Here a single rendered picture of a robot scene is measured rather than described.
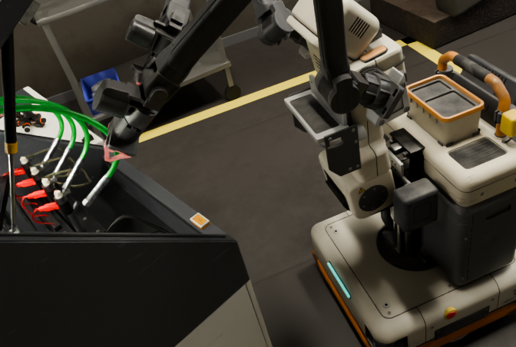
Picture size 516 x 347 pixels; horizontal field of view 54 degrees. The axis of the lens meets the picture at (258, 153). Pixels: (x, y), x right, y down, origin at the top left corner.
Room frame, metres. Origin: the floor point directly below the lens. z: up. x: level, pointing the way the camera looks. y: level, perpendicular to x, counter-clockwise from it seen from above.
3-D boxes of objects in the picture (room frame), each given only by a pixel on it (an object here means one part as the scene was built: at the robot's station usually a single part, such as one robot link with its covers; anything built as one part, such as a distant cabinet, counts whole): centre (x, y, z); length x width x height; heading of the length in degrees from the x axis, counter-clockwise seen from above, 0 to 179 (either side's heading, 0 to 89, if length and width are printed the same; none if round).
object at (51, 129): (1.68, 0.78, 0.96); 0.70 x 0.22 x 0.03; 34
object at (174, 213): (1.15, 0.32, 0.87); 0.62 x 0.04 x 0.16; 34
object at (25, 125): (1.71, 0.81, 1.01); 0.23 x 0.11 x 0.06; 34
